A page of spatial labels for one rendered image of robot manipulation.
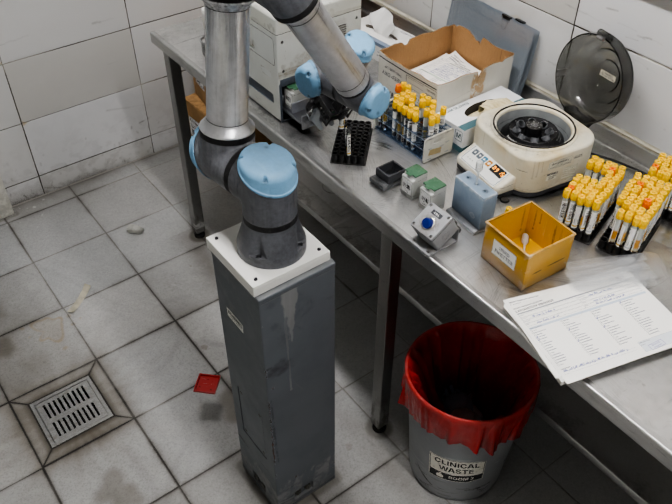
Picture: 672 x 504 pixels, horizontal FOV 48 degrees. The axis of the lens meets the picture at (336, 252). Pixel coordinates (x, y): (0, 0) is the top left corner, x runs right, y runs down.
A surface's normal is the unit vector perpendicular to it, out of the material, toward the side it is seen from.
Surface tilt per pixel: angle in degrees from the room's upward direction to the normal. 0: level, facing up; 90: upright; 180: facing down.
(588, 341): 1
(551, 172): 90
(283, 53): 90
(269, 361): 90
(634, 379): 0
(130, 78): 90
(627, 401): 0
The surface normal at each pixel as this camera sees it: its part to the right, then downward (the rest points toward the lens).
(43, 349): 0.00, -0.74
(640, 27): -0.80, 0.40
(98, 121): 0.60, 0.54
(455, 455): -0.29, 0.69
